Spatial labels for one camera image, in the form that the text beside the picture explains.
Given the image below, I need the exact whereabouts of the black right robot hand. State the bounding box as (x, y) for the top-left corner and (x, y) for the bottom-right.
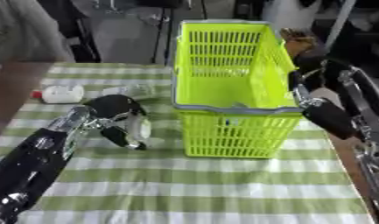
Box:
(277, 27), (361, 141)

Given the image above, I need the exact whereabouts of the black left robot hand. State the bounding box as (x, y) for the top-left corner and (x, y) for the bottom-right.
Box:
(81, 94), (154, 151)

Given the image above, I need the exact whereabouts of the small white bottle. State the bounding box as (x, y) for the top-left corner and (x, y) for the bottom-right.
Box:
(124, 114), (154, 147)

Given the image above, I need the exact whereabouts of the white bottle with red cap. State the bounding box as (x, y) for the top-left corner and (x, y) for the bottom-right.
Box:
(30, 84), (87, 105)

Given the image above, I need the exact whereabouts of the black chair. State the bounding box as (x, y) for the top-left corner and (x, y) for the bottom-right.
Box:
(37, 0), (103, 64)

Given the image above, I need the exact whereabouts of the black tripod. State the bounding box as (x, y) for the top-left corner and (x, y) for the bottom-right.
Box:
(149, 0), (180, 66)

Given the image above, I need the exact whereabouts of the lime green plastic basket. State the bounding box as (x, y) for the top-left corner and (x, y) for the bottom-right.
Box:
(171, 19), (305, 160)

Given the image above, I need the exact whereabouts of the person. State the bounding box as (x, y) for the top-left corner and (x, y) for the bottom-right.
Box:
(0, 0), (78, 65)

